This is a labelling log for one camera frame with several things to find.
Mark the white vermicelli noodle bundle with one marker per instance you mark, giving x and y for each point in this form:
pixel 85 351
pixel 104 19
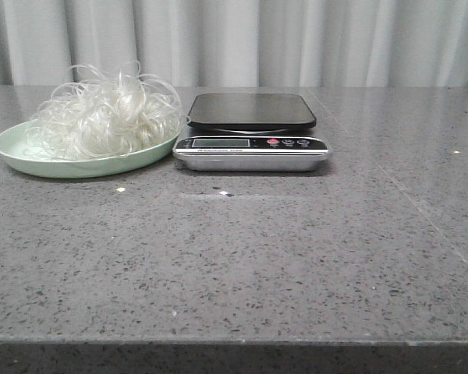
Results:
pixel 105 115

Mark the black silver kitchen scale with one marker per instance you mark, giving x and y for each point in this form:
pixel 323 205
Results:
pixel 250 132

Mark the light green plastic plate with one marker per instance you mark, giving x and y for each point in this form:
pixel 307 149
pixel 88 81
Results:
pixel 13 150

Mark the white pleated curtain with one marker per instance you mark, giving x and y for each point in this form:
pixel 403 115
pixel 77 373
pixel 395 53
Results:
pixel 240 43

